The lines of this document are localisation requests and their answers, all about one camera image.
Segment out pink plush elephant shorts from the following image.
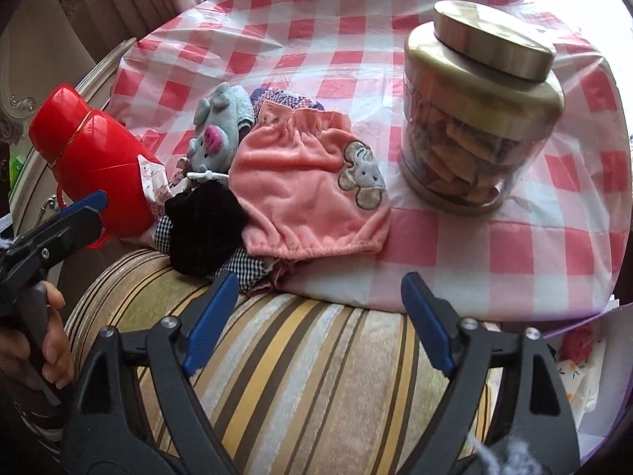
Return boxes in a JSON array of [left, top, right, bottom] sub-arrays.
[[228, 100, 392, 260]]

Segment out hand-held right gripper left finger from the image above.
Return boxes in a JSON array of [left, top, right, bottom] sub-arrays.
[[62, 271, 241, 475]]

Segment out white orange-print cloth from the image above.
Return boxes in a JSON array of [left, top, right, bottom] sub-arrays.
[[554, 356, 601, 407]]

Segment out small floral cloth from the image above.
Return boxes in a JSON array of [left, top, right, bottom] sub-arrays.
[[138, 155, 193, 219]]

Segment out glass jar with metal lid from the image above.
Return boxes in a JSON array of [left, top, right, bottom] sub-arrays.
[[400, 0, 565, 217]]

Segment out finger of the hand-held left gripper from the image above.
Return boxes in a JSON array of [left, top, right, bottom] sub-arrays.
[[0, 190, 110, 258], [0, 212, 106, 298]]

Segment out pink checkered tablecloth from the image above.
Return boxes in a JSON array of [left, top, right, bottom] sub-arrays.
[[106, 0, 629, 317]]

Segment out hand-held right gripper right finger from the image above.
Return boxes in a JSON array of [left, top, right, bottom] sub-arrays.
[[396, 272, 582, 475]]

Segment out purple cardboard box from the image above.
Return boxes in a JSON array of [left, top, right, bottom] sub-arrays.
[[544, 302, 633, 461]]

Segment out red knitted item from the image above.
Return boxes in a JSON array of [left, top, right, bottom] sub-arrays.
[[559, 327, 594, 362]]

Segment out purple knitted hat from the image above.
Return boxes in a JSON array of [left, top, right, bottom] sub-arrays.
[[250, 88, 327, 117]]

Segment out beige curtain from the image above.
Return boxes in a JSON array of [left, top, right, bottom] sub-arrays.
[[0, 0, 223, 95]]

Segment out houndstooth drawstring pouch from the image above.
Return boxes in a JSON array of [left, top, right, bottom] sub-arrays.
[[153, 218, 278, 290]]

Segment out person's left hand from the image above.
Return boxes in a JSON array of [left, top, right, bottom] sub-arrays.
[[0, 281, 76, 391]]

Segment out red thermos flask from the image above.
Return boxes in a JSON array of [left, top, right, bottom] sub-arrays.
[[28, 84, 164, 248]]

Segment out light blue towel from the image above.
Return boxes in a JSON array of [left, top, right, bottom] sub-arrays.
[[227, 85, 255, 134]]

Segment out grey plush pig toy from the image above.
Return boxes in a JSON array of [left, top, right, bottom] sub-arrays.
[[187, 82, 235, 174]]

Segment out striped velvet cushion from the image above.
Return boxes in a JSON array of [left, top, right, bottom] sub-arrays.
[[64, 248, 500, 475]]

